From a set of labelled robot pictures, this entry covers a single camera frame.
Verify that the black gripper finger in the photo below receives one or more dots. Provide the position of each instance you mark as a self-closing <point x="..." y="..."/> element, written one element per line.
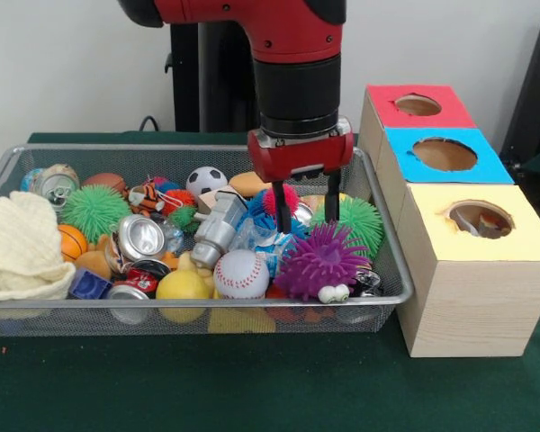
<point x="283" y="211"/>
<point x="332" y="198"/>

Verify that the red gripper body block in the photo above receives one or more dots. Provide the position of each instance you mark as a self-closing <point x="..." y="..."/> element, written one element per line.
<point x="306" y="155"/>

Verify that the small pink spiky ball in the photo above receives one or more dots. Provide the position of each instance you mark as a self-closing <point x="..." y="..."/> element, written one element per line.
<point x="270" y="200"/>

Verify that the purple spiky fish toy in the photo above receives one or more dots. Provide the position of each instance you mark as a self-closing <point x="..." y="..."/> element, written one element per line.
<point x="321" y="263"/>

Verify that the crushed silver can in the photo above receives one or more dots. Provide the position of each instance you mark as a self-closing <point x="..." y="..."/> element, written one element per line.
<point x="141" y="236"/>

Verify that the colourful patterned cloth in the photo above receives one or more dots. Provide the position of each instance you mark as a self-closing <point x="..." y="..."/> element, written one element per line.
<point x="488" y="223"/>

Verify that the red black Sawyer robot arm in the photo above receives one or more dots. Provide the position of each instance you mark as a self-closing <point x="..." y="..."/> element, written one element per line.
<point x="297" y="81"/>

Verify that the shallow metal mesh bin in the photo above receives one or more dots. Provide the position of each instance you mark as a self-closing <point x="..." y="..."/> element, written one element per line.
<point x="117" y="157"/>

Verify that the wooden box with three holes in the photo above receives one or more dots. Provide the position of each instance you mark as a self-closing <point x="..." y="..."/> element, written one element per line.
<point x="477" y="306"/>

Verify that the green puffer ball with eyes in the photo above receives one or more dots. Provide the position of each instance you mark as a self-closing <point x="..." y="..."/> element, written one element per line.
<point x="360" y="218"/>

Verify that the orange round sponge disc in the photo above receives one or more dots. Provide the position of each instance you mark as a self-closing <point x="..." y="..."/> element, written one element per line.
<point x="243" y="183"/>

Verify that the white baseball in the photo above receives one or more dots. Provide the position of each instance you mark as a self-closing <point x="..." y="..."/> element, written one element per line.
<point x="241" y="274"/>

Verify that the small soccer ball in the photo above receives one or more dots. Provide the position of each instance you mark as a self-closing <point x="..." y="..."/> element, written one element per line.
<point x="207" y="180"/>

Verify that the yellow smiley ball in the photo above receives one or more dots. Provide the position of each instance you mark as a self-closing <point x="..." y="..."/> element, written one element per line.
<point x="183" y="285"/>

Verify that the cream knitted cloth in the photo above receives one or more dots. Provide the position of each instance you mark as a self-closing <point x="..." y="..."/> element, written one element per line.
<point x="18" y="243"/>

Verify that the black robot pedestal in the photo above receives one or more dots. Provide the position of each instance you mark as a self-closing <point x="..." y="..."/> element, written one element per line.
<point x="207" y="81"/>

